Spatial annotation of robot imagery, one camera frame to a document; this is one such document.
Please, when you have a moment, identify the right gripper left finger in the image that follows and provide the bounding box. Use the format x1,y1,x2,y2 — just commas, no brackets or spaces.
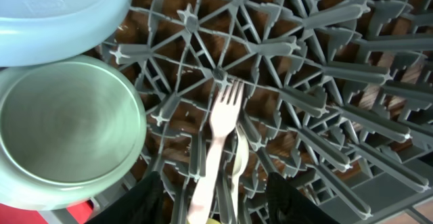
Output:
86,171,164,224

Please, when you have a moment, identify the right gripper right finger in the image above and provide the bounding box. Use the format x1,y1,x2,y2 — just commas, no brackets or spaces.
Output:
265,172,338,224

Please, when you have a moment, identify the yellow plastic cup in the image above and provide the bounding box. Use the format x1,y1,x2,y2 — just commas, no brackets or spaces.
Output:
205,219,221,224

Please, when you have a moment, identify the white plastic spoon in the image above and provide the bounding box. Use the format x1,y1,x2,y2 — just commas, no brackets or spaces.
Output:
231,124,249,219

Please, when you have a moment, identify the mint green bowl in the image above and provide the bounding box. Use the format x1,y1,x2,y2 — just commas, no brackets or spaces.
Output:
1,55,146,210

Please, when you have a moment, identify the pink plastic fork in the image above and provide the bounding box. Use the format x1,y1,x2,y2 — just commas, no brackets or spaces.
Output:
187,81,244,224

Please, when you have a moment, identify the light blue plate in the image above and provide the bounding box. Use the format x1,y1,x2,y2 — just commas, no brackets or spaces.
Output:
1,0,132,67

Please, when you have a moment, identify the grey dishwasher rack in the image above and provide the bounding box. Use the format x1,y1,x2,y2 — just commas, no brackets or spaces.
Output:
87,0,432,223

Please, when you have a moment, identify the red plastic tray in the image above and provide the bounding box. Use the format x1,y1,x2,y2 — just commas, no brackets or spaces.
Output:
1,202,93,224

